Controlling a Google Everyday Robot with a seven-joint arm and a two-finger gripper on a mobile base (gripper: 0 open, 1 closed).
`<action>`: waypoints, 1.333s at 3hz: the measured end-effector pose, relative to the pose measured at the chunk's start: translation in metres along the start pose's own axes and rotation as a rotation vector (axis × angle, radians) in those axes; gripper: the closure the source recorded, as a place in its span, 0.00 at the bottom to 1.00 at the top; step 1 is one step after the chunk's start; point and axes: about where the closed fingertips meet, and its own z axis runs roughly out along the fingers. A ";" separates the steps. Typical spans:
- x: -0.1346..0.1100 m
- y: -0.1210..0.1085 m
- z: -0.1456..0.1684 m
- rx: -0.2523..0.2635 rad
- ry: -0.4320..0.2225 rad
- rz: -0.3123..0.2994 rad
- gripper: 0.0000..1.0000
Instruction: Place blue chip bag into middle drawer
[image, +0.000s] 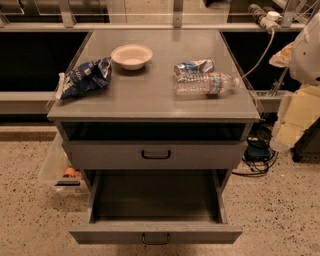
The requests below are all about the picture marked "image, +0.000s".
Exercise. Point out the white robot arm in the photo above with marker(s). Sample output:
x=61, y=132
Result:
x=305, y=56

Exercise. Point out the clear plastic water bottle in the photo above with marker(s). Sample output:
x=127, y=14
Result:
x=204, y=83

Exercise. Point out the crushed silver blue can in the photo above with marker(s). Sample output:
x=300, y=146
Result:
x=195, y=66

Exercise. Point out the white power strip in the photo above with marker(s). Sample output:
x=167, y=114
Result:
x=266, y=20

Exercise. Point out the dark blue box on floor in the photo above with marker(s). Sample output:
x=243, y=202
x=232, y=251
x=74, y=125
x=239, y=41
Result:
x=257, y=151

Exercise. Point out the open lower grey drawer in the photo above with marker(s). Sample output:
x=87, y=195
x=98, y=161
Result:
x=156, y=207

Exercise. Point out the grey drawer cabinet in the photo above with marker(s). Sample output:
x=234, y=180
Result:
x=143, y=106

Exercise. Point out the orange fruit in bin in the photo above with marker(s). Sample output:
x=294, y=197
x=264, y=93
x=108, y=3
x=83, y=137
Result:
x=72, y=173

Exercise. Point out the white paper bowl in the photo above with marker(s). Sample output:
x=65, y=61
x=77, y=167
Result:
x=132, y=56

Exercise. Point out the closed upper grey drawer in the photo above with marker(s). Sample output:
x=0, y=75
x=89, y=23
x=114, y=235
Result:
x=154, y=155

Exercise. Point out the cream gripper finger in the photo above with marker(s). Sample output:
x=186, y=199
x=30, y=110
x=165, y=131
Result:
x=297, y=113
x=282, y=58

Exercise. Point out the blue chip bag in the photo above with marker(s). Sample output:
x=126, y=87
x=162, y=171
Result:
x=87, y=76

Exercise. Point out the clear plastic storage bin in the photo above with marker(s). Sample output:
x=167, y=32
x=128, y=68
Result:
x=53, y=169

